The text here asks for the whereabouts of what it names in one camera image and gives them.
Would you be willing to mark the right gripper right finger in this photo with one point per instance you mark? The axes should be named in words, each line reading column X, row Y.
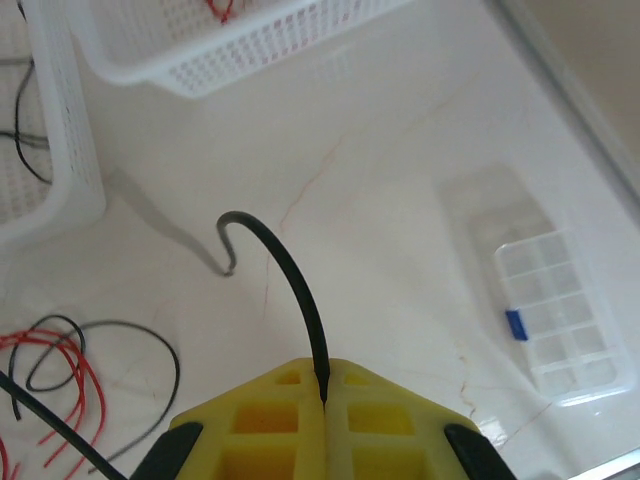
column 390, row 430

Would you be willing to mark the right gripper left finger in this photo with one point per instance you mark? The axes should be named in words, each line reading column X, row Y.
column 260, row 430

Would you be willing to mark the clear plastic organizer box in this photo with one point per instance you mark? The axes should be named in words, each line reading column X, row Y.
column 560, row 310

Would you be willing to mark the white perforated plastic basket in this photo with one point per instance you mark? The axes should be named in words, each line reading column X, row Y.
column 75, row 150
column 200, row 75

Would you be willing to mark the aluminium side rail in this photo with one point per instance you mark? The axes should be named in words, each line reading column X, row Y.
column 565, row 85

